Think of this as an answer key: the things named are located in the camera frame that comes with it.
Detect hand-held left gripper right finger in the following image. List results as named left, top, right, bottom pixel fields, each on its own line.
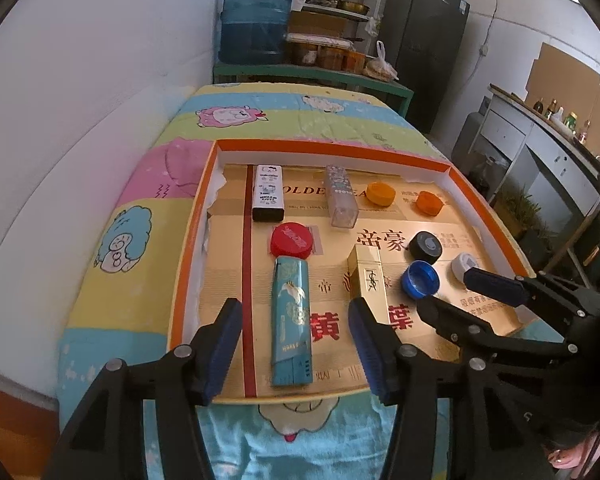
left=347, top=296, right=556, bottom=480

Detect white bottle cap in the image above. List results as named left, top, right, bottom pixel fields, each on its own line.
left=450, top=253, right=481, bottom=283

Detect grey kitchen counter cabinet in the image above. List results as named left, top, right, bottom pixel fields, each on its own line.
left=452, top=84, right=600, bottom=281

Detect glass jug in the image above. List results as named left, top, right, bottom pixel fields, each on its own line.
left=482, top=157, right=503, bottom=186

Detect shallow orange-rimmed cardboard box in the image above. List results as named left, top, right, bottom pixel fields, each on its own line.
left=166, top=139, right=537, bottom=406

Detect plastic bag of bread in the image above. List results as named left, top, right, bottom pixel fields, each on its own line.
left=362, top=40, right=400, bottom=81

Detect yellow planter box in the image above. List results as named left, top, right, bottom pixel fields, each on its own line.
left=495, top=187, right=536, bottom=238

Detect gold lipstick box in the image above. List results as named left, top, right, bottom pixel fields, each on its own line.
left=346, top=245, right=386, bottom=326

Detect metal bowls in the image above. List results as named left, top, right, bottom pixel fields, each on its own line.
left=305, top=0, right=371, bottom=15

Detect black bottle cap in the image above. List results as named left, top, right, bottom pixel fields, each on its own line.
left=408, top=231, right=443, bottom=264

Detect person's right hand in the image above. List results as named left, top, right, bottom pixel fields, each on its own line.
left=545, top=435, right=600, bottom=471

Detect white cartoon lighter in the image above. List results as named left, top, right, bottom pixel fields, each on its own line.
left=252, top=163, right=286, bottom=222

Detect blue bottle cap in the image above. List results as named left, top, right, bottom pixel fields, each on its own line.
left=401, top=261, right=440, bottom=301

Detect red bottle cap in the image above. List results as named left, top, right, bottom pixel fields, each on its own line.
left=270, top=222, right=314, bottom=257

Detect green metal table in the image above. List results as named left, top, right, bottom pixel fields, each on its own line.
left=212, top=62, right=415, bottom=128

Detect large cardboard wall sheet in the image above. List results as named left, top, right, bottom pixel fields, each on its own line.
left=525, top=42, right=600, bottom=111

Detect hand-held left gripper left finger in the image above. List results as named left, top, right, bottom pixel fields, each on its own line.
left=45, top=297, right=244, bottom=480

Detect light orange bottle cap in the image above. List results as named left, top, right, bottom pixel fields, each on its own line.
left=367, top=182, right=397, bottom=207

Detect cartoon sheep printed blanket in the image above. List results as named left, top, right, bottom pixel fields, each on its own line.
left=57, top=82, right=531, bottom=480

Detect brown cardboard box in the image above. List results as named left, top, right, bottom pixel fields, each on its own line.
left=287, top=12, right=348, bottom=38

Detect dark grey refrigerator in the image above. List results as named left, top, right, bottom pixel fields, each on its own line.
left=377, top=0, right=471, bottom=133

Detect teal toothpaste box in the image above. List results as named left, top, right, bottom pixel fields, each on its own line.
left=270, top=256, right=313, bottom=387

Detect dark green planter box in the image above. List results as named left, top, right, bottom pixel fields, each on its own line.
left=520, top=220, right=556, bottom=266

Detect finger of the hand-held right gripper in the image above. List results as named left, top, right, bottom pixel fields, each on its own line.
left=462, top=266, right=600, bottom=328
left=416, top=296, right=581, bottom=366

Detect dark orange bottle cap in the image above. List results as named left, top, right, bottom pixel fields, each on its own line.
left=415, top=192, right=443, bottom=217

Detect blue water jug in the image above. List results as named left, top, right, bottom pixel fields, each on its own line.
left=217, top=0, right=293, bottom=66

